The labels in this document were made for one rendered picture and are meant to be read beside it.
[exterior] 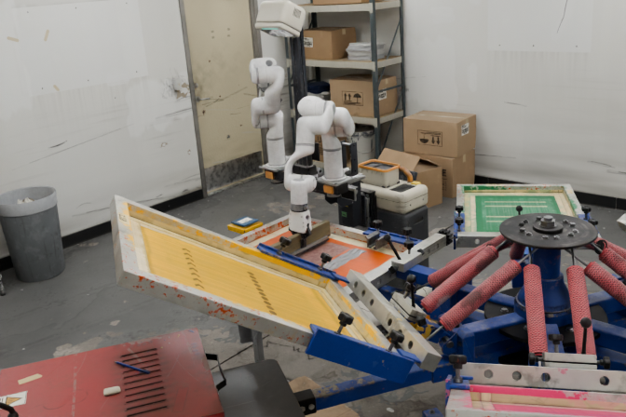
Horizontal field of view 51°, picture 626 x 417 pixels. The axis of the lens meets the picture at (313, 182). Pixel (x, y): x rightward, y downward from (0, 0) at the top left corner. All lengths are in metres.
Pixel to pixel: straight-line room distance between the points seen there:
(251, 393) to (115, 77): 4.53
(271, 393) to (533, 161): 4.82
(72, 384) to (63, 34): 4.33
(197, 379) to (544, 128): 4.98
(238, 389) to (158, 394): 0.32
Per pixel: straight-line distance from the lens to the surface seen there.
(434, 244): 2.81
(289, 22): 3.24
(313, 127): 2.91
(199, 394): 1.85
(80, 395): 1.96
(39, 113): 5.93
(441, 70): 6.81
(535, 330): 1.99
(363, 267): 2.80
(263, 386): 2.11
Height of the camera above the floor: 2.13
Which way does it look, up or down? 17 degrees down
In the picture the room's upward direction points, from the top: 4 degrees counter-clockwise
